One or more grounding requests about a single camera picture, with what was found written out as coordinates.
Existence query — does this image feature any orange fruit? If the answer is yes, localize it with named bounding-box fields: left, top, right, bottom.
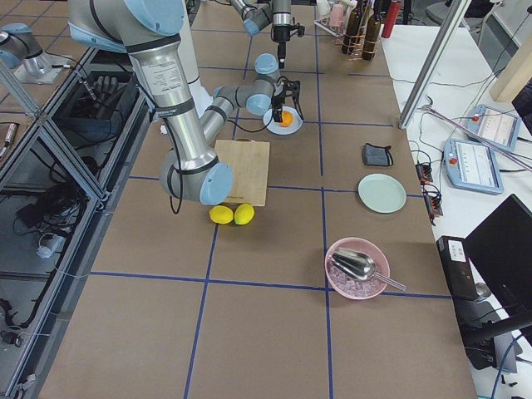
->
left=278, top=111, right=293, bottom=127

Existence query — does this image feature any blue teach pendant far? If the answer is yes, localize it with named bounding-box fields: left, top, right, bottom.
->
left=466, top=104, right=521, bottom=151

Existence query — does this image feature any copper wire bottle rack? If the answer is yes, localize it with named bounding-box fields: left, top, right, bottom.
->
left=335, top=25, right=381, bottom=62

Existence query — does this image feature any wooden cutting board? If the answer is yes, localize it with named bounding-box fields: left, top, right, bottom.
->
left=214, top=140, right=270, bottom=207

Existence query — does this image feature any grey folded cloth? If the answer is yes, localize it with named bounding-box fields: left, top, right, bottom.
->
left=362, top=143, right=394, bottom=167

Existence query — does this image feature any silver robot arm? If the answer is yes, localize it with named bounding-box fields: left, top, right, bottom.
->
left=228, top=0, right=306, bottom=70
left=69, top=1, right=281, bottom=205

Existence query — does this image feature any light green plate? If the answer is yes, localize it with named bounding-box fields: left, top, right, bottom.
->
left=357, top=174, right=406, bottom=214

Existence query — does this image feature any light blue plate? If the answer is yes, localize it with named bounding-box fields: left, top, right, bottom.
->
left=263, top=106, right=303, bottom=135

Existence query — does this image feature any metal scoop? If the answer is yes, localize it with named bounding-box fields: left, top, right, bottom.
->
left=332, top=248, right=406, bottom=292

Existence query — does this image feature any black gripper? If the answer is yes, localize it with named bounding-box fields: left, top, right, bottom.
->
left=271, top=89, right=286, bottom=123
left=271, top=23, right=305, bottom=69

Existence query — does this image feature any green wine bottle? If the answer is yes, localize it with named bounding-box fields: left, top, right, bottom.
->
left=341, top=1, right=367, bottom=55
left=362, top=0, right=382, bottom=61

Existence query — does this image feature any yellow lemon near board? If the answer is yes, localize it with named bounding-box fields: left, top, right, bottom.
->
left=234, top=204, right=255, bottom=225

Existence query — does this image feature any red thermos bottle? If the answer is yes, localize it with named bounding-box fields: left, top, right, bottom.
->
left=381, top=0, right=402, bottom=38

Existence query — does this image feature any blue teach pendant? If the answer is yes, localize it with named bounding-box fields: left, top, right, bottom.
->
left=466, top=104, right=521, bottom=151
left=444, top=138, right=504, bottom=195

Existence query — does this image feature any black computer box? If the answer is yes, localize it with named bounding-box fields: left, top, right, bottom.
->
left=436, top=235, right=478, bottom=301

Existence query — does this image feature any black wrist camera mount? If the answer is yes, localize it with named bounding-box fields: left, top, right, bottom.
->
left=283, top=80, right=301, bottom=102

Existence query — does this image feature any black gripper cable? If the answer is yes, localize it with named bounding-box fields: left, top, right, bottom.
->
left=226, top=76, right=305, bottom=134

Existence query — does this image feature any blue teach pendant near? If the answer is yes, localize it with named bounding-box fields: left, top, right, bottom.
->
left=444, top=138, right=504, bottom=195

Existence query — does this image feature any reacher grabber stick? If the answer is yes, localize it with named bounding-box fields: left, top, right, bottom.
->
left=419, top=104, right=531, bottom=172

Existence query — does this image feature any aluminium frame post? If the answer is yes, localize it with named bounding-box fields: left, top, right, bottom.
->
left=398, top=0, right=471, bottom=130

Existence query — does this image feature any yellow lemon outer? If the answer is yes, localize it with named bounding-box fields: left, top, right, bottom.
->
left=209, top=205, right=234, bottom=224

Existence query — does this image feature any pink bowl with ice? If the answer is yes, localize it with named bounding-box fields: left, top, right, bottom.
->
left=324, top=237, right=390, bottom=300

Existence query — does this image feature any black monitor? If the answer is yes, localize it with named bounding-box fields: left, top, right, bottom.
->
left=465, top=194, right=531, bottom=311

